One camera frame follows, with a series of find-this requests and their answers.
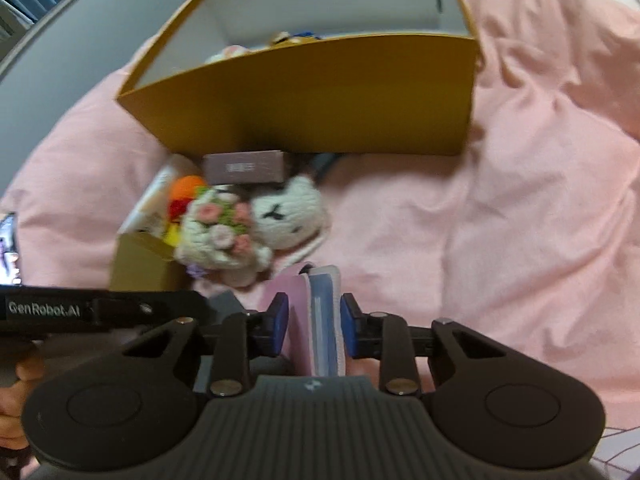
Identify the blue-grey item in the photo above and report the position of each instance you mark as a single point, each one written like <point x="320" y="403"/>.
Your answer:
<point x="325" y="164"/>

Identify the white illustrated card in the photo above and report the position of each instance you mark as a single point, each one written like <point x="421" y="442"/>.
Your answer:
<point x="152" y="197"/>

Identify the grey-brown small box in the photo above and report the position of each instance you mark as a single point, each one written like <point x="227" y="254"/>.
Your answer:
<point x="245" y="167"/>

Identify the crochet flower bouquet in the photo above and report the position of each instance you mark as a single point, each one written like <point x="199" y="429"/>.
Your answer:
<point x="220" y="240"/>

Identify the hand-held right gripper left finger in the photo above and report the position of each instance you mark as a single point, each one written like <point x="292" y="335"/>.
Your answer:
<point x="274" y="327"/>

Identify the grey bed headboard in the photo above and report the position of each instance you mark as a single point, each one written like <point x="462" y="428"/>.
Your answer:
<point x="75" y="65"/>

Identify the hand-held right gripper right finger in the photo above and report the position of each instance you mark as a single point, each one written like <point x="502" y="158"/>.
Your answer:
<point x="350" y="327"/>

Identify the pink and blue notebook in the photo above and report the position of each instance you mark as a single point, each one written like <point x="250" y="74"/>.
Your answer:
<point x="320" y="320"/>

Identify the small kraft cardboard box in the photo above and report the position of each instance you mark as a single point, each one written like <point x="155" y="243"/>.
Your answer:
<point x="142" y="265"/>

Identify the pink blanket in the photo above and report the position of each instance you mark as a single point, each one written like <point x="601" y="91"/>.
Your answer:
<point x="500" y="210"/>

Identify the person's left hand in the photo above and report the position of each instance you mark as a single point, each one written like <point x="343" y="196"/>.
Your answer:
<point x="15" y="400"/>

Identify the orange-headed crochet doll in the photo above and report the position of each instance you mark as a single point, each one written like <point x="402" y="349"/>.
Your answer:
<point x="187" y="190"/>

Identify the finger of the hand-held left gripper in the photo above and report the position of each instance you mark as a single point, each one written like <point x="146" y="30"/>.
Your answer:
<point x="150" y="307"/>

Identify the orange cardboard storage box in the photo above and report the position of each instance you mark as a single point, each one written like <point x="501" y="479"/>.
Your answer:
<point x="325" y="95"/>

